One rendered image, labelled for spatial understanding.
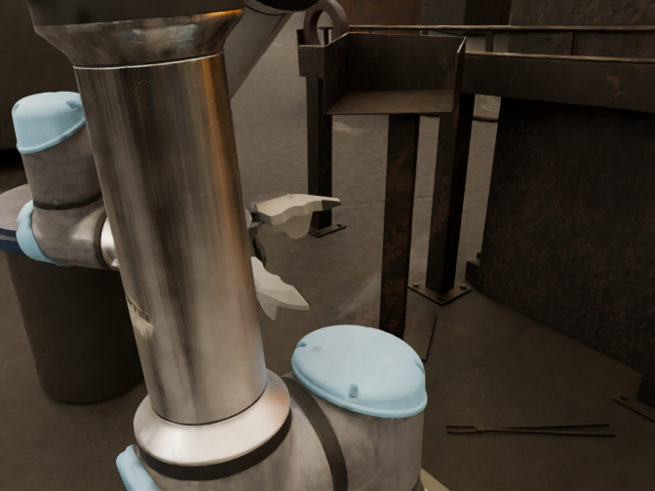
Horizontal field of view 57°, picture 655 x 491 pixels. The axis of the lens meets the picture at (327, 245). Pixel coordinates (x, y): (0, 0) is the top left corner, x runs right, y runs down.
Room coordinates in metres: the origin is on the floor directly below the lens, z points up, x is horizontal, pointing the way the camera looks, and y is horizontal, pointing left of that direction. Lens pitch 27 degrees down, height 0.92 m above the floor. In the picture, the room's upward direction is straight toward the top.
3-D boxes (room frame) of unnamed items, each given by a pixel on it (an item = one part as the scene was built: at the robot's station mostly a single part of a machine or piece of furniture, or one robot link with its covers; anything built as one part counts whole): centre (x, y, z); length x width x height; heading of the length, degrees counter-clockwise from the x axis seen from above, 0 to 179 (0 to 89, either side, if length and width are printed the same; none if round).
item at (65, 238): (0.63, 0.29, 0.61); 0.11 x 0.08 x 0.09; 77
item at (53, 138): (0.64, 0.27, 0.71); 0.11 x 0.08 x 0.11; 127
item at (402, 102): (1.30, -0.15, 0.36); 0.26 x 0.20 x 0.72; 74
